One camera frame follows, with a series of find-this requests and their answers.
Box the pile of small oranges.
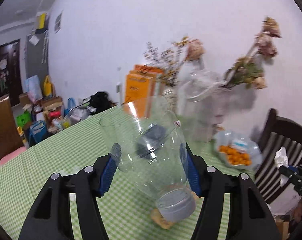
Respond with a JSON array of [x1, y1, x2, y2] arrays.
[[218, 145, 251, 167]]

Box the pink vase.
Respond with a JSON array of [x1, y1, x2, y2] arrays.
[[211, 87, 241, 130]]

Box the green checked tablecloth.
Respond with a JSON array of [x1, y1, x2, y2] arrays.
[[0, 105, 257, 240]]

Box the person's right hand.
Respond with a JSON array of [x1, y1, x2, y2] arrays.
[[292, 197, 302, 224]]

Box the yellow tote bag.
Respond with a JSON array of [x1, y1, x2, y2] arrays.
[[42, 75, 53, 97]]

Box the brown box with handle hole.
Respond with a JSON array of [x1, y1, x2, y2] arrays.
[[0, 94, 25, 162]]

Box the dried pink roses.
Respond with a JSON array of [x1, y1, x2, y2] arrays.
[[225, 17, 282, 90]]

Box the yellow box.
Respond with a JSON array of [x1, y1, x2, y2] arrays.
[[36, 13, 46, 29]]

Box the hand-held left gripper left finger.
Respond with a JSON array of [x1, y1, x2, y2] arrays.
[[18, 143, 122, 240]]

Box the light blue pink bag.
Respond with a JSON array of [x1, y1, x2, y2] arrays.
[[24, 75, 42, 103]]

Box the white umbrella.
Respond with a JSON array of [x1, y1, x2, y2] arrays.
[[42, 31, 49, 63]]

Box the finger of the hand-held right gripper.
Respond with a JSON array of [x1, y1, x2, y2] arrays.
[[279, 165, 301, 180]]

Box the white blue packet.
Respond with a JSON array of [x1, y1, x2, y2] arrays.
[[231, 139, 249, 153]]

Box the white electric toothbrush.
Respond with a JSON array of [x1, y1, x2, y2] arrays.
[[116, 66, 122, 94]]

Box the green bag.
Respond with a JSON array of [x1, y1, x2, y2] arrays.
[[16, 110, 32, 127]]

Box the dark brown door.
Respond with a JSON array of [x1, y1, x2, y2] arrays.
[[0, 39, 23, 107]]

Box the small cardboard box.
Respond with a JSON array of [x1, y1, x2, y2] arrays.
[[274, 217, 290, 239]]

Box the grey cabinet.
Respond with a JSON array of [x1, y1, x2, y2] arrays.
[[26, 31, 50, 97]]

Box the floral patterned vase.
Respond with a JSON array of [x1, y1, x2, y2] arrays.
[[161, 87, 179, 113]]

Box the small black box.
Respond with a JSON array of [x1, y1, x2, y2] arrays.
[[136, 124, 171, 158]]

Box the clear plastic jug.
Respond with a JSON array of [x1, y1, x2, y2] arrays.
[[177, 62, 225, 140]]

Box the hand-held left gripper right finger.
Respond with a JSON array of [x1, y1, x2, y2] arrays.
[[180, 142, 278, 240]]

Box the dark wooden chair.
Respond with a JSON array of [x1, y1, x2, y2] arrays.
[[254, 108, 302, 204]]

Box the blue striped bag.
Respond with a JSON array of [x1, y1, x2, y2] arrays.
[[29, 120, 48, 143]]

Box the clear glass bowl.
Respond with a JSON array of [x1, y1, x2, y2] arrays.
[[213, 130, 263, 168]]

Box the black bag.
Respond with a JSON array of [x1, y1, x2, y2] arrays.
[[89, 92, 110, 114]]

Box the white tissue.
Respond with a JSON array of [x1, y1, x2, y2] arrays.
[[274, 147, 290, 186]]

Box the clear plastic bottle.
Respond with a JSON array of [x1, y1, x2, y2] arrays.
[[99, 95, 197, 222]]

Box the tan cracker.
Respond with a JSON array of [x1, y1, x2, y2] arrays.
[[151, 209, 176, 229]]

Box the pink stool cushion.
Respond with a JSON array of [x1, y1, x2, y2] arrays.
[[0, 147, 27, 167]]

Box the dried branch flowers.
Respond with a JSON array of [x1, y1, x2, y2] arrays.
[[143, 36, 206, 85]]

